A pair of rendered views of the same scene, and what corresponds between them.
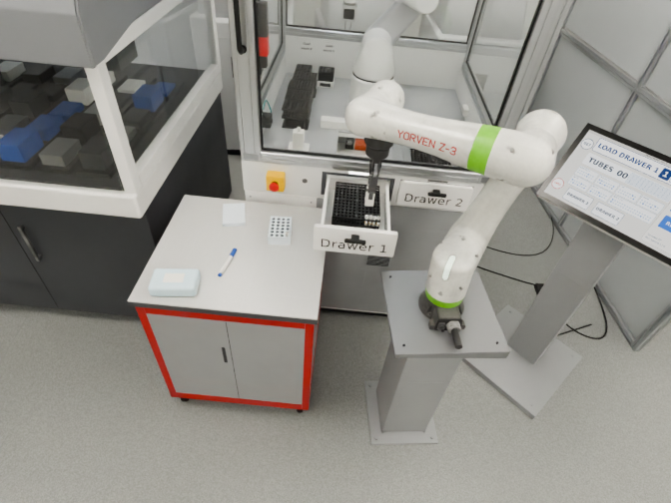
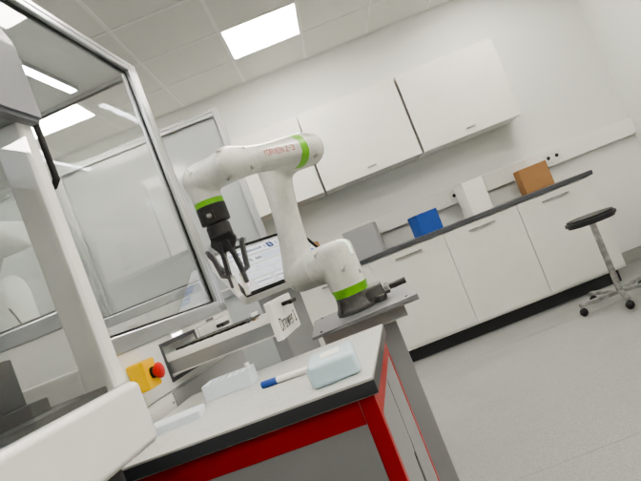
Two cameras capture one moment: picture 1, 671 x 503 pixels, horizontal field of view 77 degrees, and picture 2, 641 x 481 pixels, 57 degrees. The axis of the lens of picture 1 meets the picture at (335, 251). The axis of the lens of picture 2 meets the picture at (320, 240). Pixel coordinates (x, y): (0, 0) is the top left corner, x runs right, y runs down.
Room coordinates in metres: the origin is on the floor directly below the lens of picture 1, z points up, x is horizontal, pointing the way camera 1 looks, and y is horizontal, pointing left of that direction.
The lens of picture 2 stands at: (0.70, 1.66, 0.96)
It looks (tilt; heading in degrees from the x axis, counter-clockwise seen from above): 2 degrees up; 277
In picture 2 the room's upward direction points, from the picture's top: 22 degrees counter-clockwise
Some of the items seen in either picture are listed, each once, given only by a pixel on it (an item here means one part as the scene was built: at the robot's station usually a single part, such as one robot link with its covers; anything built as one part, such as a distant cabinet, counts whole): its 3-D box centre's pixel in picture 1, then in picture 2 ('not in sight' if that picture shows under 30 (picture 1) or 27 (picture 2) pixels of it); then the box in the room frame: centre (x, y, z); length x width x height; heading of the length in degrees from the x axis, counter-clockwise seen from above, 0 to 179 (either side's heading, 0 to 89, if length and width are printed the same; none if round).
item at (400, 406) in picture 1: (415, 368); (403, 420); (0.93, -0.37, 0.38); 0.30 x 0.30 x 0.76; 7
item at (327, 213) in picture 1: (355, 206); (220, 343); (1.32, -0.06, 0.86); 0.40 x 0.26 x 0.06; 0
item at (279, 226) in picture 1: (280, 230); (231, 382); (1.23, 0.22, 0.78); 0.12 x 0.08 x 0.04; 6
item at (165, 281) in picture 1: (175, 281); (333, 363); (0.91, 0.52, 0.78); 0.15 x 0.10 x 0.04; 97
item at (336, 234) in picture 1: (354, 241); (283, 315); (1.11, -0.06, 0.87); 0.29 x 0.02 x 0.11; 90
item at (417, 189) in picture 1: (433, 196); (217, 335); (1.43, -0.38, 0.87); 0.29 x 0.02 x 0.11; 90
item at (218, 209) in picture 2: (378, 135); (213, 215); (1.21, -0.10, 1.23); 0.12 x 0.09 x 0.06; 90
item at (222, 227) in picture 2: (376, 156); (222, 238); (1.21, -0.10, 1.16); 0.08 x 0.07 x 0.09; 0
